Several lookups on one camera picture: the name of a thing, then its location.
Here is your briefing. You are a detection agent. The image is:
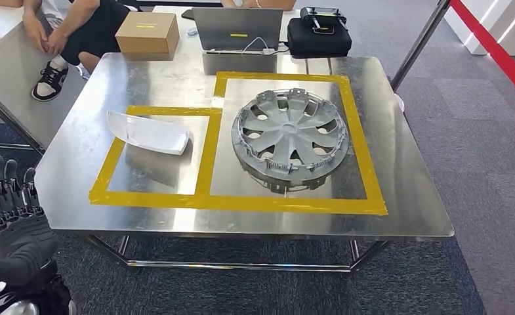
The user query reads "red barrier belt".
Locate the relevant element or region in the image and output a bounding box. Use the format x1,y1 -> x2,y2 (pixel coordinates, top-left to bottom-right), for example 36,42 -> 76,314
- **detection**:
449,0 -> 515,108

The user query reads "white charger cable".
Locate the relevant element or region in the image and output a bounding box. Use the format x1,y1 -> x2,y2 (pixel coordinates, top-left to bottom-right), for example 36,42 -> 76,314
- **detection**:
239,35 -> 276,56

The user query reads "chrome stanchion post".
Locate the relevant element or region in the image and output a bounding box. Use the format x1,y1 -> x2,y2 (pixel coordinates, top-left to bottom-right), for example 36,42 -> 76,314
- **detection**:
389,0 -> 452,113

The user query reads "small yellow tape frame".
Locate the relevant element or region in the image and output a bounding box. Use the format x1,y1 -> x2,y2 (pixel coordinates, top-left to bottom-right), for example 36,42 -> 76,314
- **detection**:
88,105 -> 223,207

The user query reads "closed cardboard box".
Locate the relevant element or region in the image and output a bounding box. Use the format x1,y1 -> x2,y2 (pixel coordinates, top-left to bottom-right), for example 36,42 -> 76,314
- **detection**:
115,11 -> 180,62

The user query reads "black remote controller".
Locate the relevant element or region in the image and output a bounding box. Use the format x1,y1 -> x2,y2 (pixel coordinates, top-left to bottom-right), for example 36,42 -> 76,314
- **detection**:
299,6 -> 348,35

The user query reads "grey laptop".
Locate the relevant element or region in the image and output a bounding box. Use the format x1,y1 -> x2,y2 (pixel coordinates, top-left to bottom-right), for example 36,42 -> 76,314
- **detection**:
191,7 -> 284,55

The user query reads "small steel table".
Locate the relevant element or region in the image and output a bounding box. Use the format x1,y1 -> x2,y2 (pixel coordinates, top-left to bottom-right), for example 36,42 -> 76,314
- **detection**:
0,58 -> 47,155

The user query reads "black carrying case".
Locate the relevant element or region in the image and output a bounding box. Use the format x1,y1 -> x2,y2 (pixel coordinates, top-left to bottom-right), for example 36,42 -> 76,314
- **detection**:
286,17 -> 353,60

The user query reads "white booth counter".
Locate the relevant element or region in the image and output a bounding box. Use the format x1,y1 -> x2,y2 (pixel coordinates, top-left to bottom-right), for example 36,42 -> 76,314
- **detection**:
443,0 -> 515,57

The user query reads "silver wheel cover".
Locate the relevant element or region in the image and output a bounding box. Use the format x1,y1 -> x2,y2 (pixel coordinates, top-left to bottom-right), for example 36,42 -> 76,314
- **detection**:
231,87 -> 350,184

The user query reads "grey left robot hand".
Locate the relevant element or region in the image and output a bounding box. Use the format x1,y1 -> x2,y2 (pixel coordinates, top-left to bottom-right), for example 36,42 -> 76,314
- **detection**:
0,154 -> 60,288

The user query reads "white plastic shell part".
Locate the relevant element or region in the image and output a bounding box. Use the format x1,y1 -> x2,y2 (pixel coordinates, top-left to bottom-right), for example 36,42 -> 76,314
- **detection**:
106,110 -> 191,156

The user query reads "stainless steel workbench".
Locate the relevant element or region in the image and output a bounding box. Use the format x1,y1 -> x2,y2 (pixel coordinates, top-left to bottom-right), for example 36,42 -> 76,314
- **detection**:
34,54 -> 455,279

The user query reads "large yellow tape frame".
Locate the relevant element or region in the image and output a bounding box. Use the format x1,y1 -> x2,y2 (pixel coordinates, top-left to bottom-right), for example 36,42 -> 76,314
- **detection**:
195,72 -> 388,217

